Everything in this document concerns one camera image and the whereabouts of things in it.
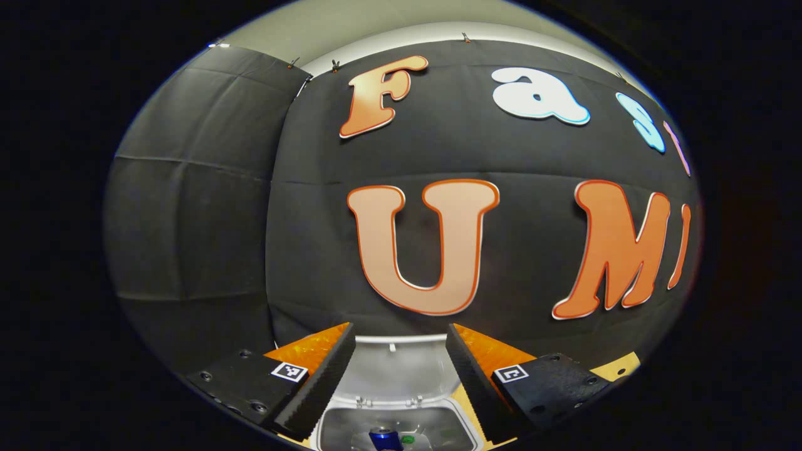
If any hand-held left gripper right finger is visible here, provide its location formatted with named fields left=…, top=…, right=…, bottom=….
left=445, top=323, right=612, bottom=442

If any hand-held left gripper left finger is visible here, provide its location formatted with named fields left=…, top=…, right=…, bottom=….
left=187, top=322, right=357, bottom=441

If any white desktop garbage bin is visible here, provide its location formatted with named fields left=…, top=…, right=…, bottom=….
left=311, top=334, right=486, bottom=451

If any blue pop can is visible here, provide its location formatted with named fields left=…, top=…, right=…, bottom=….
left=368, top=427, right=404, bottom=451

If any black backdrop cloth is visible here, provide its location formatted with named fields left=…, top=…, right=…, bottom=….
left=103, top=39, right=702, bottom=376

